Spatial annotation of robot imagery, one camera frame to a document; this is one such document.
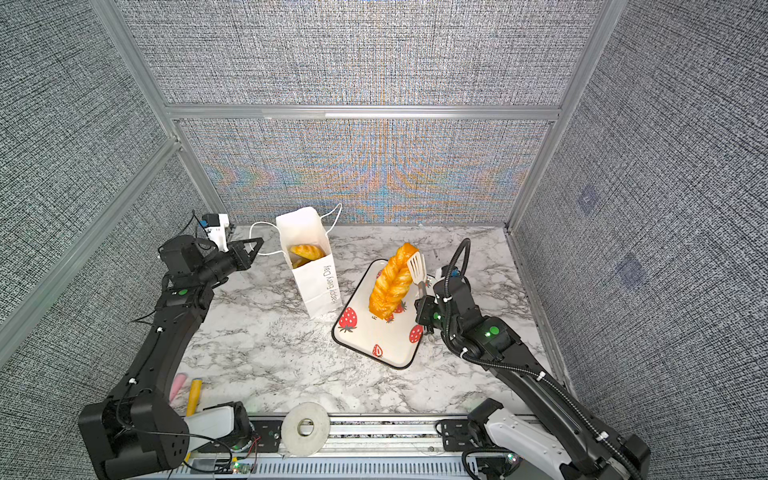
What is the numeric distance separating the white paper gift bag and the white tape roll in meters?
0.27

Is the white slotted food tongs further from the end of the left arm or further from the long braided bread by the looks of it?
the end of the left arm

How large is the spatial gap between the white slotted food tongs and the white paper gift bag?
22 cm

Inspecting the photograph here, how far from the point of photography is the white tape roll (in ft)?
2.40

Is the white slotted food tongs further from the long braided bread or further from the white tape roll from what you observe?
the white tape roll

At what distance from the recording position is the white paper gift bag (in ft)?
2.57

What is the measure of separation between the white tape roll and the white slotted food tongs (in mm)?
413

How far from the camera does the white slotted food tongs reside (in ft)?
2.55
